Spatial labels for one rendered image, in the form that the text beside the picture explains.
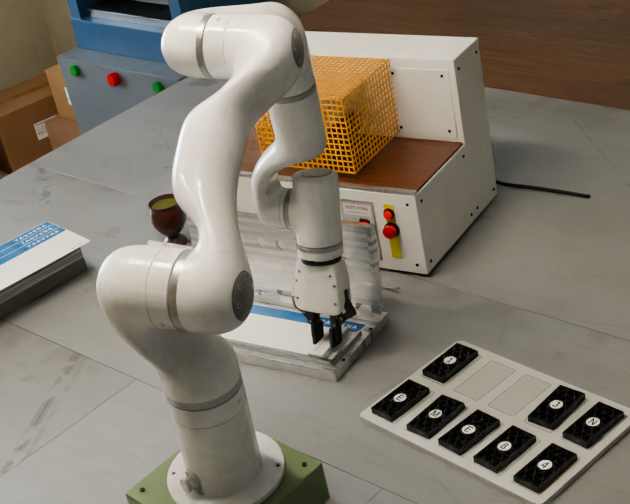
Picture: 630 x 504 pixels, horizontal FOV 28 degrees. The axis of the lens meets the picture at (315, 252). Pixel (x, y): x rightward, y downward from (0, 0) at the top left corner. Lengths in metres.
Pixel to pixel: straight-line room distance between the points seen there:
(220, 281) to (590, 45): 2.03
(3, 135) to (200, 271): 4.04
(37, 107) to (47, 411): 3.43
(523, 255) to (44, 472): 1.04
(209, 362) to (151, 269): 0.17
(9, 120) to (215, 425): 3.95
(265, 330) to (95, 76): 2.44
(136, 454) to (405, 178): 0.77
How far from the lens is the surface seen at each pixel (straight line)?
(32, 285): 2.84
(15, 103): 5.82
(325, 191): 2.23
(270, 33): 1.87
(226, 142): 1.84
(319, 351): 2.35
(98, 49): 4.84
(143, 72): 4.52
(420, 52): 2.64
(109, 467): 2.27
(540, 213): 2.74
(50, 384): 2.54
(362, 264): 2.40
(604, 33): 3.65
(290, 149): 2.16
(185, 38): 1.93
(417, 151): 2.64
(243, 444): 1.95
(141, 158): 3.38
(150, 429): 2.32
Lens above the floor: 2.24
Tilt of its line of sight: 29 degrees down
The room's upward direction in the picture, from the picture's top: 12 degrees counter-clockwise
